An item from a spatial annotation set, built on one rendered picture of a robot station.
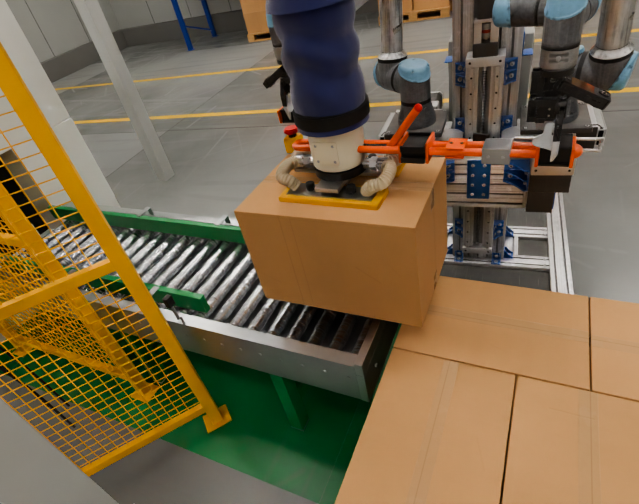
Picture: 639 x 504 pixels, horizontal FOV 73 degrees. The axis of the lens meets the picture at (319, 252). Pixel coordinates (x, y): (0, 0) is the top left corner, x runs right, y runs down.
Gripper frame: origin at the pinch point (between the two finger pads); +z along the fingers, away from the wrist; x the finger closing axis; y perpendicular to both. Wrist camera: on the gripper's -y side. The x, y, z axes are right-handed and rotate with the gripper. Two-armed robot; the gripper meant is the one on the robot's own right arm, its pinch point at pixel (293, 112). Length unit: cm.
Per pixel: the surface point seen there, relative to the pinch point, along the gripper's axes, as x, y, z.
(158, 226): -10, -97, 61
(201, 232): -9, -67, 61
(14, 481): -135, -22, 40
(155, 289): -55, -54, 55
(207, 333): -65, -21, 62
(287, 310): -43, 3, 65
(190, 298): -54, -35, 57
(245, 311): -48, -15, 65
